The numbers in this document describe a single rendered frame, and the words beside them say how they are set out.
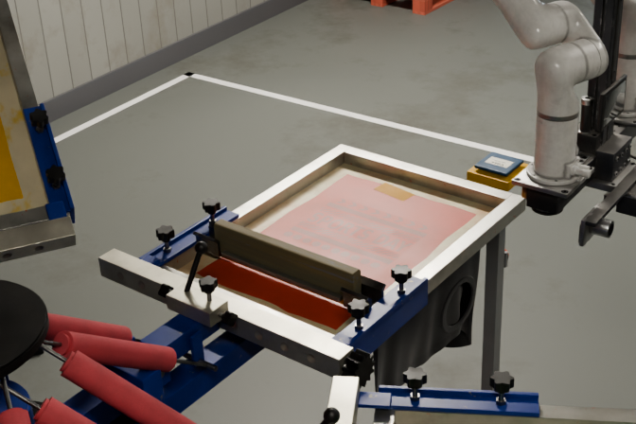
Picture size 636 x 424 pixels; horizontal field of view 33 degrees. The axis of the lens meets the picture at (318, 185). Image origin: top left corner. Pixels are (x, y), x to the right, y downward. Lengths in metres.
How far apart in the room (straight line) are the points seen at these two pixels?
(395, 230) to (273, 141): 2.77
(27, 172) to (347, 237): 0.78
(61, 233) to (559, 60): 1.15
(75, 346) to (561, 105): 1.19
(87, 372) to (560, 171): 1.20
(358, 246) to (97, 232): 2.30
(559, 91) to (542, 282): 1.92
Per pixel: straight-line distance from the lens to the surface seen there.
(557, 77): 2.41
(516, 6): 2.48
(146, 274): 2.41
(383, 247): 2.61
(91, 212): 4.92
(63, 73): 5.92
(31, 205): 2.55
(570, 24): 2.51
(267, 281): 2.50
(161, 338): 2.21
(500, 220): 2.67
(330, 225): 2.71
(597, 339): 3.99
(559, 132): 2.48
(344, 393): 2.02
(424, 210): 2.77
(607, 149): 2.71
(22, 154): 2.62
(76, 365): 1.86
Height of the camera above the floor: 2.31
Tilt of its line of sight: 28 degrees down
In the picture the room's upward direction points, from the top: 3 degrees counter-clockwise
